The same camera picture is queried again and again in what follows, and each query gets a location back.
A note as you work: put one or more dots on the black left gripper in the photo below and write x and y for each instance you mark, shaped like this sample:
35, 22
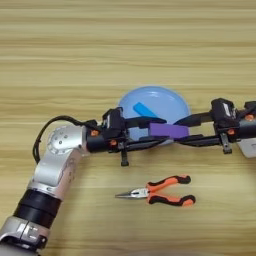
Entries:
100, 140

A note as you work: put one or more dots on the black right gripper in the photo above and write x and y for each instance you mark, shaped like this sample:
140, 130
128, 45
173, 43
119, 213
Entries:
245, 128

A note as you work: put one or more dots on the purple rectangular block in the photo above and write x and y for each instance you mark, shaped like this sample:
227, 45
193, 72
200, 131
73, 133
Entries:
168, 130

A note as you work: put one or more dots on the orange black needle-nose pliers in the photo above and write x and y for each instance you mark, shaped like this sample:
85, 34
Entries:
166, 196

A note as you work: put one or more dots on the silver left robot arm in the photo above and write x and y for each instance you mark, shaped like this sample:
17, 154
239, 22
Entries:
53, 166

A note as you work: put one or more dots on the blue rectangular block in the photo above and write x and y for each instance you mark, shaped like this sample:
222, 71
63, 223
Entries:
143, 109

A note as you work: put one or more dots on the right gripper labelled black box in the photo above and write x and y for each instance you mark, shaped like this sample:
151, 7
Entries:
223, 110

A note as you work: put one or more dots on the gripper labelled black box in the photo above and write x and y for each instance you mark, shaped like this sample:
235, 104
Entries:
223, 110
113, 118

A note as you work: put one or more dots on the left gripper labelled black box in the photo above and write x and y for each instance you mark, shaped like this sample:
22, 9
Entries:
113, 118

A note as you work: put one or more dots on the light blue round plate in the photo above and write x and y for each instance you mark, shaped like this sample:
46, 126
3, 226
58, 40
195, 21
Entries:
166, 101

